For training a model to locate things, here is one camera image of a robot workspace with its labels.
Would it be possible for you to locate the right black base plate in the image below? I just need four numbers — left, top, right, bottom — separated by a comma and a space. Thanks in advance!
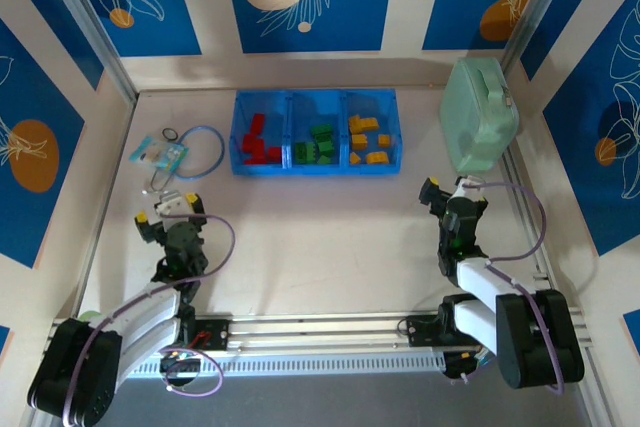
405, 315, 499, 348

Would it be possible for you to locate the mint green zip case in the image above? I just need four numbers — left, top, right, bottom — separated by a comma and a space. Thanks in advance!
438, 56, 520, 173

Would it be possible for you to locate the purple cable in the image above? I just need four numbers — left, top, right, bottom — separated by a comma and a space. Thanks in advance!
62, 213, 236, 426
464, 182, 566, 395

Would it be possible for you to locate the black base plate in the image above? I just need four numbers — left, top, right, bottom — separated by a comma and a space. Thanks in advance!
138, 319, 231, 352
405, 315, 499, 348

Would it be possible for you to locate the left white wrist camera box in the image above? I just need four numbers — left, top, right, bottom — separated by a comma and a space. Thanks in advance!
152, 190, 190, 219

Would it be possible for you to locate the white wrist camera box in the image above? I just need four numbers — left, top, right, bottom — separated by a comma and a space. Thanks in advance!
152, 190, 190, 219
449, 176, 485, 201

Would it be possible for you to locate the blue tube stethoscope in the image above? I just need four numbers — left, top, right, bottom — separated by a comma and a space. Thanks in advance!
141, 124, 226, 197

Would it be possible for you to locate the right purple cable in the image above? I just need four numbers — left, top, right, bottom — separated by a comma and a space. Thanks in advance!
464, 182, 566, 395

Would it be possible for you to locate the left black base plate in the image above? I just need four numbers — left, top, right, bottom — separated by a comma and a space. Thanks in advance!
138, 319, 231, 352

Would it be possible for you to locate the aluminium mounting rail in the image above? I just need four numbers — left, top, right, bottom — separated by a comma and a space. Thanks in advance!
47, 313, 596, 357

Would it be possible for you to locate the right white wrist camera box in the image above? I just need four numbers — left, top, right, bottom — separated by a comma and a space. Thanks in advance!
449, 176, 485, 201

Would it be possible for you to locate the blue three-compartment bin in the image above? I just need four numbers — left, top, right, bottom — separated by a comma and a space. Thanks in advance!
228, 87, 405, 177

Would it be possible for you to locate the blue plastic packet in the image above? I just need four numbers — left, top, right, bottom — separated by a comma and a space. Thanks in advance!
129, 134, 190, 171

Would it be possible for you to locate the aluminium frame post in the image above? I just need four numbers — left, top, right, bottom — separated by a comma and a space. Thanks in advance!
499, 0, 576, 76
34, 0, 140, 104

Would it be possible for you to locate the slotted grey cable duct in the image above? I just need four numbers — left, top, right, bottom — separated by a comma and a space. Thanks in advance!
124, 352, 447, 378

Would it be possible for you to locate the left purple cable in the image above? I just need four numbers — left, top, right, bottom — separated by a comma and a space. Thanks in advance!
62, 213, 236, 426

